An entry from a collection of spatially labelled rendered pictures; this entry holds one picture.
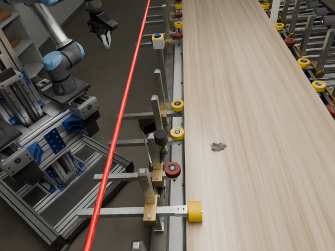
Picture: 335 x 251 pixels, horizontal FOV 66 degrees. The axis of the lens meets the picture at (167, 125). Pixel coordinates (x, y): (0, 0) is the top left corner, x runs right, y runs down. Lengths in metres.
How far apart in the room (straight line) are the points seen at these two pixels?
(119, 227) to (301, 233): 1.42
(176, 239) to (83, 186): 1.09
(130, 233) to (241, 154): 1.18
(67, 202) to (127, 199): 0.48
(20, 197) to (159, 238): 1.41
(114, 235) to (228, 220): 1.23
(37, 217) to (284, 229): 1.73
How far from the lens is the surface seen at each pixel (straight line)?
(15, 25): 4.34
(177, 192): 1.54
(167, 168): 1.29
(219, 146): 1.35
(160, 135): 1.16
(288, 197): 1.25
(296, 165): 1.36
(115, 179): 1.38
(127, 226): 2.20
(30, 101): 1.76
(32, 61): 4.54
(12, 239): 2.57
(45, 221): 2.20
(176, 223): 1.45
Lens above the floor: 1.93
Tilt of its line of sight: 43 degrees down
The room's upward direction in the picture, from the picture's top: 9 degrees counter-clockwise
